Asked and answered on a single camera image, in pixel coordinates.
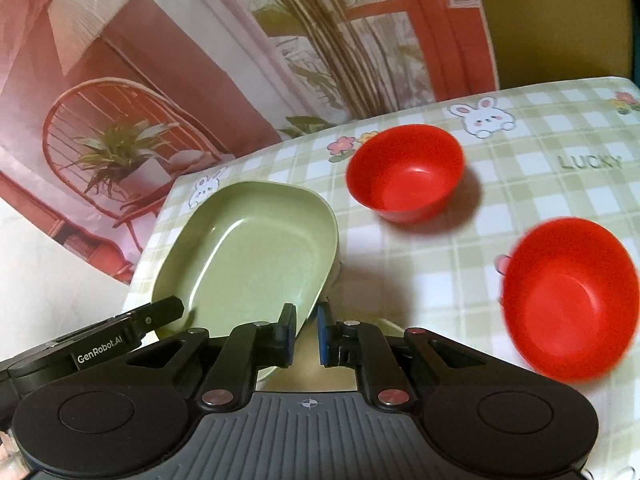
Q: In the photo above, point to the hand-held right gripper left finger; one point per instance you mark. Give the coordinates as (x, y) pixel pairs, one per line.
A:
(287, 335)

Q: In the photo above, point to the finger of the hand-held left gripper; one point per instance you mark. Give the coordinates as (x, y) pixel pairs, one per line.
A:
(155, 312)

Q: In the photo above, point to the red plastic bowl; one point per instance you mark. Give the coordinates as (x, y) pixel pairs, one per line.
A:
(565, 300)
(405, 180)

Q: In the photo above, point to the printed wall backdrop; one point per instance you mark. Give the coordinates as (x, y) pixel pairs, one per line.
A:
(200, 60)

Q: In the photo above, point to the green checked tablecloth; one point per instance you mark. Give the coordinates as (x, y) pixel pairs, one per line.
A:
(440, 270)

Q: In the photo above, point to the yellow wooden panel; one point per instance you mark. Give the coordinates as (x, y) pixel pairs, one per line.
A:
(550, 20)

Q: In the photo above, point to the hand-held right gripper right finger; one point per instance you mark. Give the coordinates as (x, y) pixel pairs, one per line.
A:
(324, 336)

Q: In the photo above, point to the green oval plate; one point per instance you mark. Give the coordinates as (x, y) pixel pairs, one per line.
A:
(250, 260)

